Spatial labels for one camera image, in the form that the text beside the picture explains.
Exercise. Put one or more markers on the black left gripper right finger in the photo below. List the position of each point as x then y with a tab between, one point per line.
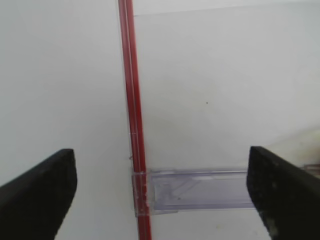
286	197

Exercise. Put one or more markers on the clear left pusher track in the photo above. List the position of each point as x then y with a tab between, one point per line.
167	191

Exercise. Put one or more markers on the left red rail strip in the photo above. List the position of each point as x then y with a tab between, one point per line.
131	76

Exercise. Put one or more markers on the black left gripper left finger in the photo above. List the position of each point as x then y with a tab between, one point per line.
34	205

